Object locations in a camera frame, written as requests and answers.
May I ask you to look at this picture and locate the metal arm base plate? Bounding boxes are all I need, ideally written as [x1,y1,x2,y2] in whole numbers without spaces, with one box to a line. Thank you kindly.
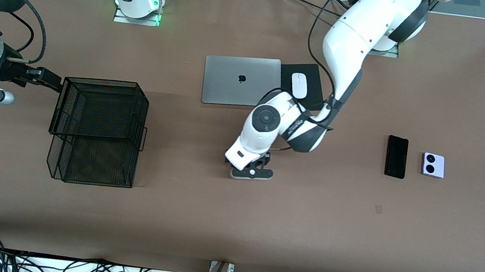
[368,47,400,58]
[113,3,162,28]

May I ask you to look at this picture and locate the black cable on table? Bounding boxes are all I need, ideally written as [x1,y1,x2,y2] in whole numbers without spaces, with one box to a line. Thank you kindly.
[278,0,338,15]

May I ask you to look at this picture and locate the black mouse pad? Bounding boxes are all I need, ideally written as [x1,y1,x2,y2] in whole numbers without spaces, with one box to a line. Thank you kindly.
[276,60,328,113]

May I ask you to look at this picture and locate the white computer mouse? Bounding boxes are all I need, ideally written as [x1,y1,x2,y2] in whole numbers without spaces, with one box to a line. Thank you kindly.
[289,72,310,100]

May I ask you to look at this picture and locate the black wire mesh two-tier tray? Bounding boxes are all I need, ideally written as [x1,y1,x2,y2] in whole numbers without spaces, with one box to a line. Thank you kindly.
[43,73,153,191]

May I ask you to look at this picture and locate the black floor cable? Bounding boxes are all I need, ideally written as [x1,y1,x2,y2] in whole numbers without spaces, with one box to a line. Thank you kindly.
[0,245,209,272]

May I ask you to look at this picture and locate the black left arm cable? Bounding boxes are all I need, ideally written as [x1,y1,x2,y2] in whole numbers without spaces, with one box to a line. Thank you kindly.
[250,0,350,158]

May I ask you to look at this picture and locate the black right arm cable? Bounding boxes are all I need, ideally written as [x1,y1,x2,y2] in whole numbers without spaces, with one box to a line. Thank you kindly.
[5,0,53,68]

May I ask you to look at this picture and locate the grey closed laptop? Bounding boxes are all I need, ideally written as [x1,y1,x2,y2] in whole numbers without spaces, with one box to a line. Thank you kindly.
[201,51,285,112]

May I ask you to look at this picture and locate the lilac flip phone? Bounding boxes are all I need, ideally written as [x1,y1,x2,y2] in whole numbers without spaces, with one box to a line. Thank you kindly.
[420,151,447,180]

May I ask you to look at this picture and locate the long black slab smartphone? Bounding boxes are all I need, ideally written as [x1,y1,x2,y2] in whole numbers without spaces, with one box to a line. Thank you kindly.
[383,135,410,180]

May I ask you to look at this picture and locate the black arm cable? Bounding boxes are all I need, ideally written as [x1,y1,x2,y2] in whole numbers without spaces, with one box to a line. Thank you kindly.
[250,0,350,158]
[5,0,53,68]

